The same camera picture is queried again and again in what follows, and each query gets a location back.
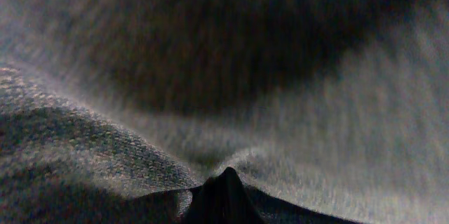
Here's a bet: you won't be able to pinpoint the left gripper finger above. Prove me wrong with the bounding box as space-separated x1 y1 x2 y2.
182 167 265 224

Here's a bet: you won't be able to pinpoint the dark blue jeans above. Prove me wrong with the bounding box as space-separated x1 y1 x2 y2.
1 0 448 223

